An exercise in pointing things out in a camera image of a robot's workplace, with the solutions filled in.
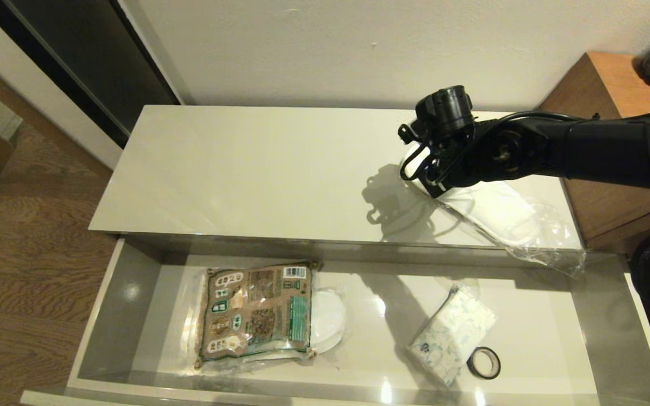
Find white slippers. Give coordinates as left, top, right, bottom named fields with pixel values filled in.
left=401, top=145, right=587, bottom=278

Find plastic tissue pack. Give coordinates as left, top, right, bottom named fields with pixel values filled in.
left=408, top=284, right=498, bottom=387

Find white deep cabinet drawer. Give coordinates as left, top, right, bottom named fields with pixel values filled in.
left=20, top=236, right=650, bottom=406

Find white round pads pack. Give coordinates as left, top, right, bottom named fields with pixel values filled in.
left=309, top=288, right=348, bottom=354

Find brown wooden side table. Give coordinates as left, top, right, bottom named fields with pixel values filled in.
left=535, top=51, right=650, bottom=258

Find black tape roll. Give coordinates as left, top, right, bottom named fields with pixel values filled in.
left=467, top=346, right=502, bottom=380

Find white glossy low cabinet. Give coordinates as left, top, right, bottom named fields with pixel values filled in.
left=20, top=105, right=650, bottom=406

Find brown printed snack bag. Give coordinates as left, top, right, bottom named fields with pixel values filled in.
left=197, top=260, right=315, bottom=362

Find dark door panel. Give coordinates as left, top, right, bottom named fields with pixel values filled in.
left=0, top=0, right=183, bottom=149

